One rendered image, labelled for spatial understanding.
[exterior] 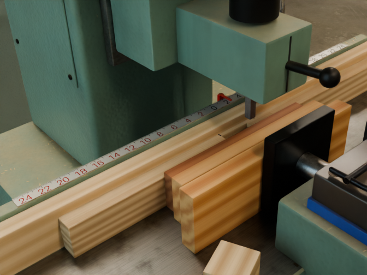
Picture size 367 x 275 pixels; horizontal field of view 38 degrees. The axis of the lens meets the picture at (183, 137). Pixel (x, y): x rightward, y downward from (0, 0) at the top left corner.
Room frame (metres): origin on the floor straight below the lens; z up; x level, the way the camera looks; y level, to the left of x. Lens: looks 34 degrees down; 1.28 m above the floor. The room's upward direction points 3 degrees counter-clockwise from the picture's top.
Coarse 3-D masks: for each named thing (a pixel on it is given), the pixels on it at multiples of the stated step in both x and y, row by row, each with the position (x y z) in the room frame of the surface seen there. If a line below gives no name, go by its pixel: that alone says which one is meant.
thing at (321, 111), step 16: (320, 112) 0.45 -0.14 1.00; (288, 128) 0.43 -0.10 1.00; (304, 128) 0.43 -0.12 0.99; (320, 128) 0.44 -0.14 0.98; (272, 144) 0.40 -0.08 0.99; (288, 144) 0.41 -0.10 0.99; (304, 144) 0.43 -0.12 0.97; (320, 144) 0.45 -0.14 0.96; (272, 160) 0.40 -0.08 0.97; (288, 160) 0.41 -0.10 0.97; (304, 160) 0.42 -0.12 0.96; (320, 160) 0.42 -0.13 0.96; (272, 176) 0.40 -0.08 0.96; (288, 176) 0.42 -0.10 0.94; (304, 176) 0.41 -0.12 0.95; (272, 192) 0.40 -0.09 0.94; (288, 192) 0.42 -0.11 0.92; (272, 208) 0.40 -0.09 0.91
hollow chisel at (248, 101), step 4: (248, 100) 0.52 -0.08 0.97; (252, 100) 0.52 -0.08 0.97; (248, 104) 0.52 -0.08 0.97; (252, 104) 0.52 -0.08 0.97; (248, 108) 0.52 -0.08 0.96; (252, 108) 0.52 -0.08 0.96; (248, 112) 0.52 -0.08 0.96; (252, 112) 0.52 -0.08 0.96; (248, 116) 0.52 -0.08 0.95; (252, 116) 0.52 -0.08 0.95
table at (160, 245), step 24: (360, 96) 0.64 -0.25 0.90; (360, 120) 0.58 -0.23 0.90; (168, 216) 0.41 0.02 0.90; (264, 216) 0.41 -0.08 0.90; (120, 240) 0.38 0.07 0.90; (144, 240) 0.38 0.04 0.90; (168, 240) 0.38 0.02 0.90; (216, 240) 0.38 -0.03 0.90; (240, 240) 0.37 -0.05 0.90; (264, 240) 0.37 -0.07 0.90; (48, 264) 0.35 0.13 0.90; (72, 264) 0.35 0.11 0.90; (96, 264) 0.35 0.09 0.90; (120, 264) 0.35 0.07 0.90; (144, 264) 0.35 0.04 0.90; (168, 264) 0.35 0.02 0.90; (192, 264) 0.35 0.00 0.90; (264, 264) 0.34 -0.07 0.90; (288, 264) 0.34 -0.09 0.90
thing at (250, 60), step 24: (216, 0) 0.58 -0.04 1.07; (192, 24) 0.54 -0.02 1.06; (216, 24) 0.52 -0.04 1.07; (240, 24) 0.51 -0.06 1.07; (264, 24) 0.50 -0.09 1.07; (288, 24) 0.50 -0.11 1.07; (192, 48) 0.54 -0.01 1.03; (216, 48) 0.51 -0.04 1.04; (240, 48) 0.49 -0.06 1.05; (264, 48) 0.46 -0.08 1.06; (288, 48) 0.48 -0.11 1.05; (216, 72) 0.51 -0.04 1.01; (240, 72) 0.49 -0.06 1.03; (264, 72) 0.46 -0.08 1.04; (288, 72) 0.48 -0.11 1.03; (264, 96) 0.46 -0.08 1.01
